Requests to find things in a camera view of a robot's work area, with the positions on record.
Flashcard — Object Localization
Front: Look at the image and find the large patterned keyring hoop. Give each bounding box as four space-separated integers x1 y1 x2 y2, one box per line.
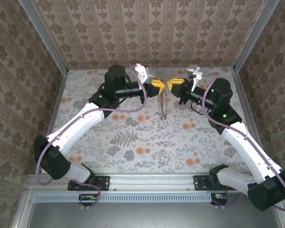
156 87 171 120

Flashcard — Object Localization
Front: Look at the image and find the grey metal sheet panel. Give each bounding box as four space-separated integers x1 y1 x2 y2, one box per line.
11 190 285 228

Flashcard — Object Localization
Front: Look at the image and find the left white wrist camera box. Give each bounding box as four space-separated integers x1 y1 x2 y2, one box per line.
134 63 155 84

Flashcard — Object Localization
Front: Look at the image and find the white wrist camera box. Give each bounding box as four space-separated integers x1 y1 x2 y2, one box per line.
134 63 155 84
187 64 203 81

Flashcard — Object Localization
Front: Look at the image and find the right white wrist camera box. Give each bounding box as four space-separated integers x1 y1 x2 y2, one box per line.
187 64 203 81

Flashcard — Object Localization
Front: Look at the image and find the aluminium table side rail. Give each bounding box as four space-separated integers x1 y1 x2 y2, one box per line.
230 67 271 173
35 71 68 174

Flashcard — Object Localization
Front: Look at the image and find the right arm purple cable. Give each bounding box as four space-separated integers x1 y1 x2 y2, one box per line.
200 72 285 212

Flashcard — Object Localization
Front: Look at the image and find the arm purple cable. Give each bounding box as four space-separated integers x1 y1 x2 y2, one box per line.
35 65 148 211
200 72 285 212

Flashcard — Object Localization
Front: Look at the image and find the aluminium frame post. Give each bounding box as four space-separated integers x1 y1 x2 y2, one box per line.
232 0 281 72
18 0 69 73

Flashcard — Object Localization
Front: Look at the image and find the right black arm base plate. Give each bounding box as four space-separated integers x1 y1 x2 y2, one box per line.
193 175 219 191

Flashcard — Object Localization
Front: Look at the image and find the aluminium table edge rail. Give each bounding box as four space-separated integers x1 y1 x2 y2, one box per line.
26 173 282 190

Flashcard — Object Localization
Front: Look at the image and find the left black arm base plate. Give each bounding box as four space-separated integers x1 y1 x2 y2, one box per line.
67 175 110 192

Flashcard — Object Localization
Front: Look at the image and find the black connector box with wires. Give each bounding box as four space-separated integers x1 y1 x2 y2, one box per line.
78 193 101 206
210 192 228 206

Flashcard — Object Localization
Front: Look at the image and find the grey slotted cable duct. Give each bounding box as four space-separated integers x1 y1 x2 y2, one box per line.
34 192 213 203

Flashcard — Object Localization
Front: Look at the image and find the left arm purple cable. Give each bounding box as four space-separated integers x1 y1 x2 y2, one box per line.
35 65 148 211

